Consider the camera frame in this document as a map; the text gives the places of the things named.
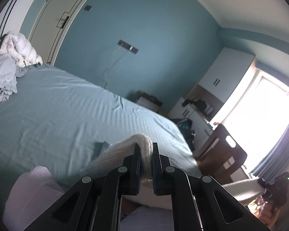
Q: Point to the dark clothes pile on floor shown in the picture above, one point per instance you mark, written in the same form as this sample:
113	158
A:
185	127

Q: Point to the white bedroom door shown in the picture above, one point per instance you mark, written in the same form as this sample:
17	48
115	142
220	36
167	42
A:
51	26

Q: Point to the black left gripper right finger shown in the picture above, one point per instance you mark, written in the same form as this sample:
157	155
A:
199	203

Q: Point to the black bedside box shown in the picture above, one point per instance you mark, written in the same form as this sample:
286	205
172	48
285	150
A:
148	101

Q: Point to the white knitted sweater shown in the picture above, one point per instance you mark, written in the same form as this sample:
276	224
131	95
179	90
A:
112	156

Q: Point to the light blue bed sheet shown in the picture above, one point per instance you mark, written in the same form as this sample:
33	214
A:
60	121

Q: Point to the dark wall light switch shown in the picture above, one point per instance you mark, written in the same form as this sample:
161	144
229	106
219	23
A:
87	8

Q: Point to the white puffy duvet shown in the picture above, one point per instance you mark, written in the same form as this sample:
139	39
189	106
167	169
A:
19	48

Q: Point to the white low drawer cabinet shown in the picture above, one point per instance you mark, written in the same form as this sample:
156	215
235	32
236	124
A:
202	129

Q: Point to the white wall cabinet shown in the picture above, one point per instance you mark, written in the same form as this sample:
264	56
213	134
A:
226	72

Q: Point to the black bag on cabinet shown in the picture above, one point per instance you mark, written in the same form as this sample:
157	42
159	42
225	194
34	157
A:
199	104

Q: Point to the blue window curtain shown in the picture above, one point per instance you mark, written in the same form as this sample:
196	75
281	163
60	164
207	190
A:
276	162

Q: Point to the lilac sleeved forearm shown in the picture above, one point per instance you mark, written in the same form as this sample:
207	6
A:
32	194

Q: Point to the black wall socket strip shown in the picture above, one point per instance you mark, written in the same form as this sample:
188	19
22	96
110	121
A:
127	46

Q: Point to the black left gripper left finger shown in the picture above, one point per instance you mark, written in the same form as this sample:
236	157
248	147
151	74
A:
94	203

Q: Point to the brown wooden chair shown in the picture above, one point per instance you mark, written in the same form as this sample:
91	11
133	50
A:
217	158

